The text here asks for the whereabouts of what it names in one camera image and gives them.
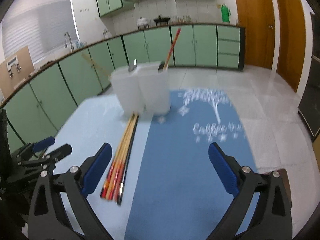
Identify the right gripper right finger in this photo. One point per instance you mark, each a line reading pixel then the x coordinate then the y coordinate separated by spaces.
pixel 272 217

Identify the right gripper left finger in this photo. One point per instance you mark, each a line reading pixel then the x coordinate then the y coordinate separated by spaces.
pixel 47 215

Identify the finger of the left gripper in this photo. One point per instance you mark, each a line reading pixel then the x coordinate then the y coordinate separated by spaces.
pixel 59 153
pixel 43 144

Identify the dark red-ended chopstick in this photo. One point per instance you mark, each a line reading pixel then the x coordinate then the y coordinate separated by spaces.
pixel 112 159

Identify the light bamboo chopstick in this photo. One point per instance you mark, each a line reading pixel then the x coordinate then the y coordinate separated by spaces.
pixel 89 60

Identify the silver metal spoon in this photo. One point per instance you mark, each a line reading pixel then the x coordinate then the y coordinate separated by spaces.
pixel 132 66

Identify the red patterned chopstick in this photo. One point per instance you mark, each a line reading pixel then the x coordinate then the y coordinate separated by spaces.
pixel 171 49
pixel 113 195

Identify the green lower kitchen cabinets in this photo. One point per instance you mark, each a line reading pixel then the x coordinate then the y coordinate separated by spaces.
pixel 41 105

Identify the light blue placemat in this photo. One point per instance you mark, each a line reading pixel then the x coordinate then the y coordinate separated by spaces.
pixel 98 120

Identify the dark blue placemat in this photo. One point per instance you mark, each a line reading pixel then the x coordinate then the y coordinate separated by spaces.
pixel 178 193

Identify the chrome sink faucet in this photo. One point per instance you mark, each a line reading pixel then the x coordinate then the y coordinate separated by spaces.
pixel 68 41

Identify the white double utensil holder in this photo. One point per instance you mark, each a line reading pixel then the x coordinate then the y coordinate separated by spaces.
pixel 146 89

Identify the black shelf rack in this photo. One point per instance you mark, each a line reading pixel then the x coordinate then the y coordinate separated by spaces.
pixel 308 108

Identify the window roller blind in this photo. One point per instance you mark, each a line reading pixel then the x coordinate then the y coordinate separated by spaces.
pixel 42 25

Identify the white cooking pot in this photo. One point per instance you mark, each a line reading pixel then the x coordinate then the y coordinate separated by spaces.
pixel 142 23

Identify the black wok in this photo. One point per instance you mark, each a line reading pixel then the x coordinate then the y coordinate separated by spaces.
pixel 160 20

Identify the brown wooden door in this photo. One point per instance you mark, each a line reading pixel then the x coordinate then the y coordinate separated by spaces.
pixel 292 41
pixel 257 16

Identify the green thermos jug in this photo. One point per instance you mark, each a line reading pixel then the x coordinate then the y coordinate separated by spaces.
pixel 225 13

